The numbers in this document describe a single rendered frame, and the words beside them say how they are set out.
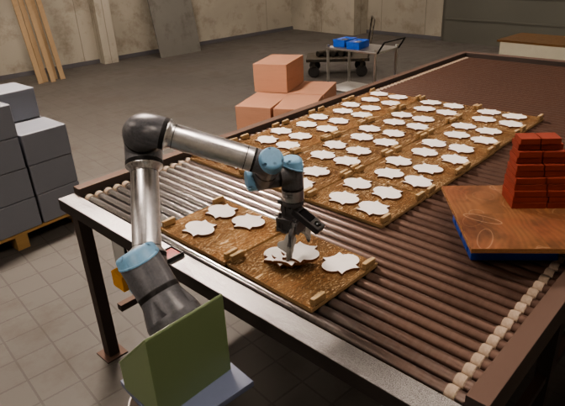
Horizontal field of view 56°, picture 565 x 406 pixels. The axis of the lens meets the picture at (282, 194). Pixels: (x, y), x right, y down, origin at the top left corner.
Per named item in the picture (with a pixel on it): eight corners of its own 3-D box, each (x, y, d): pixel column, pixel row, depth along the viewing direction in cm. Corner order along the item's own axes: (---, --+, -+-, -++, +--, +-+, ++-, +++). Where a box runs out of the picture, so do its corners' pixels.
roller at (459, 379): (470, 403, 135) (472, 389, 133) (92, 199, 259) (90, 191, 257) (478, 392, 139) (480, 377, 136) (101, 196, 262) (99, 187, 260)
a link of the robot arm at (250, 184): (245, 161, 163) (280, 155, 166) (241, 173, 174) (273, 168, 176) (251, 185, 161) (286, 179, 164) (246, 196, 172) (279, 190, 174)
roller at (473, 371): (478, 392, 139) (481, 377, 137) (102, 196, 262) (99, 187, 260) (487, 381, 142) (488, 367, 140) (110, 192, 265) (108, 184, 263)
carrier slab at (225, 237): (224, 266, 191) (224, 262, 190) (160, 231, 217) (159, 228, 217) (290, 229, 214) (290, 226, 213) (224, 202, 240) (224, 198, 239)
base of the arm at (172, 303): (158, 331, 129) (138, 297, 130) (145, 343, 141) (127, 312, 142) (208, 300, 137) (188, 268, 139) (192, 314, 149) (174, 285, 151)
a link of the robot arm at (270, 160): (126, 95, 150) (289, 144, 156) (129, 112, 161) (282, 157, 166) (113, 130, 146) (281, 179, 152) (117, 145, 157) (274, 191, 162)
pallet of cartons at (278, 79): (280, 112, 692) (277, 50, 659) (356, 120, 643) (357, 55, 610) (218, 146, 582) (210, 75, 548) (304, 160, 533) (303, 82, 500)
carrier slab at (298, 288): (311, 313, 164) (311, 309, 163) (227, 266, 191) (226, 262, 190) (377, 266, 186) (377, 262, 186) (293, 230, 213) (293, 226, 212)
